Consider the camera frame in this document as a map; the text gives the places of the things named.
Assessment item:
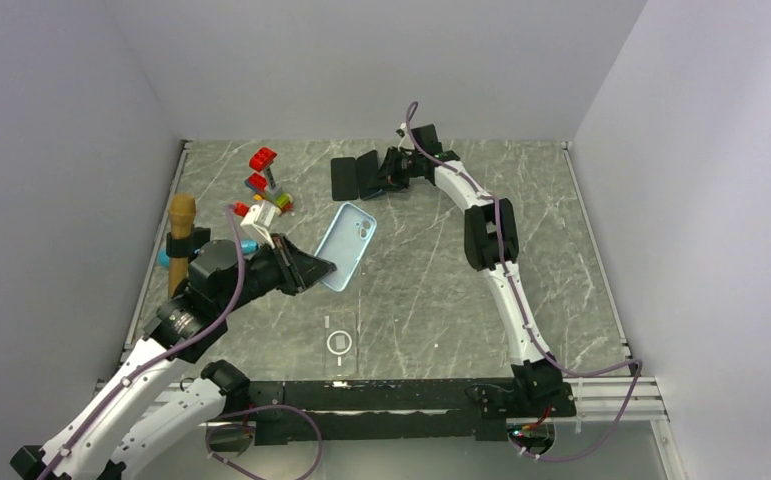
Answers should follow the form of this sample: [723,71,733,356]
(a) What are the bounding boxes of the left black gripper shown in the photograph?
[218,232,336,315]

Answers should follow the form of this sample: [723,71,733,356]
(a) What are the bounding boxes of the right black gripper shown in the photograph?
[368,148,423,192]

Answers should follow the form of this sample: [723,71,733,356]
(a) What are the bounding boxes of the black phone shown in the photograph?
[330,157,359,201]

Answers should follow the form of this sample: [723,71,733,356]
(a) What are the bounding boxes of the light blue phone case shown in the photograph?
[314,202,377,292]

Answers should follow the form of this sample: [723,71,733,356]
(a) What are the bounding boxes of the clear magsafe phone case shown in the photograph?
[321,311,359,380]

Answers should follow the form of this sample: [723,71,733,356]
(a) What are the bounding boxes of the phone with blue case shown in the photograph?
[356,150,383,201]

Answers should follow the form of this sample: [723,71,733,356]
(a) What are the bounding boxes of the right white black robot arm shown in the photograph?
[356,124,574,416]

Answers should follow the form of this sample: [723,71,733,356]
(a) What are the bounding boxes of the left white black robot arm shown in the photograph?
[9,234,337,479]

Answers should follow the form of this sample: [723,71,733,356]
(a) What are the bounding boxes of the blue marker pen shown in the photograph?
[156,239,258,268]

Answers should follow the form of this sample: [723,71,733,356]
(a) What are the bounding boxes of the colourful toy brick car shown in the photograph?
[244,146,294,213]

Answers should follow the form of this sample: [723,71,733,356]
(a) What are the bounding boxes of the brown toy microphone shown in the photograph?
[166,193,197,297]

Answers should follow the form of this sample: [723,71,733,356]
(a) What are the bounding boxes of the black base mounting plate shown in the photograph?
[212,378,577,446]

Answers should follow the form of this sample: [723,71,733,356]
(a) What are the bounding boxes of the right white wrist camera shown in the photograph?
[396,123,413,141]

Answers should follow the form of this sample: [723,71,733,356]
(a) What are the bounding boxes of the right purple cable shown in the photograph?
[403,101,645,464]

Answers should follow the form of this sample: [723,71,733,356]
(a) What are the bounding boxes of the purple cable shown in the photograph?
[33,205,324,480]
[403,101,645,464]

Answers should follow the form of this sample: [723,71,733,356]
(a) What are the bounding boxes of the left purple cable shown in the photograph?
[33,205,324,480]

